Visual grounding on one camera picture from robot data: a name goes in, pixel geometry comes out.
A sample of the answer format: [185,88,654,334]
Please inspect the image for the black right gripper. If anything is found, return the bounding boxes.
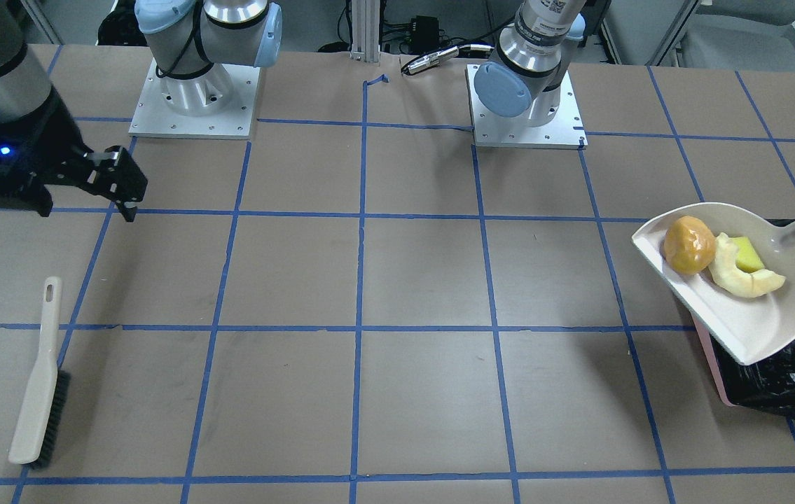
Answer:
[0,94,148,223]

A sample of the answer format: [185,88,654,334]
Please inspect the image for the beige plastic dustpan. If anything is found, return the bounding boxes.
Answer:
[632,203,795,365]

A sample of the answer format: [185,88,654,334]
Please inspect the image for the beige hand brush black bristles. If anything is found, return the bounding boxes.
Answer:
[8,276,71,471]

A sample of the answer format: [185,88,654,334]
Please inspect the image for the yellow green sponge wedge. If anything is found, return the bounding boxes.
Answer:
[730,236,766,272]

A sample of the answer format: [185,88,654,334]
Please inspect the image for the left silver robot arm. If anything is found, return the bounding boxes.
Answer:
[466,1,795,151]

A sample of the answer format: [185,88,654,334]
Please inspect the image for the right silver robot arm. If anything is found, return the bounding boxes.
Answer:
[0,1,282,221]

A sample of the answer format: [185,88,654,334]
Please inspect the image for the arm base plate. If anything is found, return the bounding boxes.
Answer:
[128,63,262,140]
[466,64,588,150]

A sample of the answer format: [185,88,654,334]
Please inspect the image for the aluminium frame post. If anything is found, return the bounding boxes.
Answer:
[349,0,382,64]

